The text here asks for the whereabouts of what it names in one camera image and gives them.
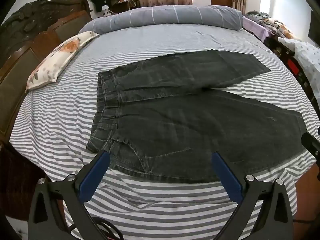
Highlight black and red box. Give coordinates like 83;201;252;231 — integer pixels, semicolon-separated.
265;37;320;105

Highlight black screen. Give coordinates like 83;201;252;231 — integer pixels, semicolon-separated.
308;9;320;47

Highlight carved dark wooden headboard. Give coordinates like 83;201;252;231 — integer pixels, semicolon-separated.
0;0;93;220

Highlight black cable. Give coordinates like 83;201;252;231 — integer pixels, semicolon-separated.
67;217;123;240

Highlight floral blanket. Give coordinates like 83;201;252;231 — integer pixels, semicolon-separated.
246;11;296;40

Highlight dark grey denim pants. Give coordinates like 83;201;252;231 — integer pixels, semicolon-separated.
86;49;307;183

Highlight floral pillow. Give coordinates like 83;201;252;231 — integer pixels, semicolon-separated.
26;31;99;91

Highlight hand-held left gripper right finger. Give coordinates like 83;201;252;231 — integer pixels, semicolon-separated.
211;151;294;240

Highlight white dotted cloth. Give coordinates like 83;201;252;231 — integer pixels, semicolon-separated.
277;37;320;87

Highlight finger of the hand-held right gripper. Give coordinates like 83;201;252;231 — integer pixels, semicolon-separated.
301;127;320;167

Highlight grey bolster with white lines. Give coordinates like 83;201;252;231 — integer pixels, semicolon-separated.
79;5;243;34

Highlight purple cloth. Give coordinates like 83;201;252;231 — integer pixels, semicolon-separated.
242;16;271;43

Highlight grey white striped bed sheet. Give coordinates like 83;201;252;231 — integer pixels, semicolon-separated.
10;24;320;240

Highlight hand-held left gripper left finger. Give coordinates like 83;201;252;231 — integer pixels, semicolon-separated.
28;150;111;240

